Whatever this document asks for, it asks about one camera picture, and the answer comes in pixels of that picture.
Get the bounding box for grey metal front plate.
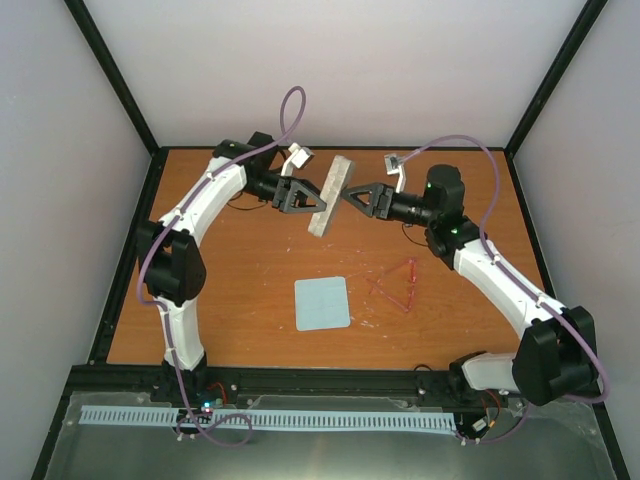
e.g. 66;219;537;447
48;394;616;479

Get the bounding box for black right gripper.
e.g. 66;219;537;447
340;183;436;228

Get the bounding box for light blue slotted cable duct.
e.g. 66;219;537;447
78;406;456;435

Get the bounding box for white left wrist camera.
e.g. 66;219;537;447
280;142;314;177

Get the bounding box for black aluminium frame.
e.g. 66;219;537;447
32;0;607;479

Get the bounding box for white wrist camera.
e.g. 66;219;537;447
280;142;314;177
384;153;406;193

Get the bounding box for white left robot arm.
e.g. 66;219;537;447
136;132;327;403

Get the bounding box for grey glasses case green lining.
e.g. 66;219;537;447
308;155;355;238

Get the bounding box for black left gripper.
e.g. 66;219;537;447
241;171;333;215

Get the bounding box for light blue cleaning cloth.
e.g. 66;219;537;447
294;276;351;332

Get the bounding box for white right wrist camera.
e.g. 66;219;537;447
384;153;406;193

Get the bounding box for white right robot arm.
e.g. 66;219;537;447
341;164;598;406

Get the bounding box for pink transparent sunglasses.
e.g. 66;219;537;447
366;257;417;314

